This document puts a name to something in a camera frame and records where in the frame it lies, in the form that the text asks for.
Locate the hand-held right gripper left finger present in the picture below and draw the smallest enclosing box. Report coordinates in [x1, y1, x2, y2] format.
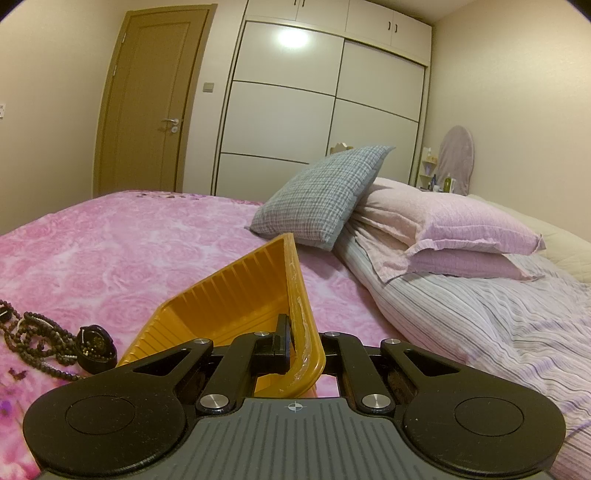
[117, 315, 295, 413]

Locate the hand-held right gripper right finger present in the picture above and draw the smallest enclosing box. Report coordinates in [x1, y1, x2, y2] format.
[320, 331, 467, 413]

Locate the orange plastic tray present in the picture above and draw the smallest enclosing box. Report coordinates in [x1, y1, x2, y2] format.
[116, 233, 327, 398]

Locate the black wrist watch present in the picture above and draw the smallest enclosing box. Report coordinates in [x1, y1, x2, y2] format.
[76, 325, 117, 374]

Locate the dark beaded necklace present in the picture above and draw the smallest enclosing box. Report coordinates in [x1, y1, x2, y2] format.
[0, 299, 89, 382]

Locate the grey checked pillow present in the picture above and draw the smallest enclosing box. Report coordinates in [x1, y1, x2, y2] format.
[250, 145, 397, 253]

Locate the striped quilt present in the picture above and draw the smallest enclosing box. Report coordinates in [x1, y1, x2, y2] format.
[332, 222, 591, 467]

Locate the pink pillow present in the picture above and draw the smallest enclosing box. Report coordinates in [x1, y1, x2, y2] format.
[353, 177, 546, 258]
[405, 249, 546, 282]

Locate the pink floral blanket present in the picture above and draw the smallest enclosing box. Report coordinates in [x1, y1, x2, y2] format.
[0, 189, 394, 480]

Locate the white shelf with bottles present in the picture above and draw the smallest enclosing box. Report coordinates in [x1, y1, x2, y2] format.
[417, 146, 458, 193]

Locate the white sliding-door wardrobe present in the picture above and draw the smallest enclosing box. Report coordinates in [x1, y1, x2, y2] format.
[210, 0, 433, 197]

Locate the brown wooden door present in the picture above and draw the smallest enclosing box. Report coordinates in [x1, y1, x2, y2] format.
[92, 4, 218, 197]

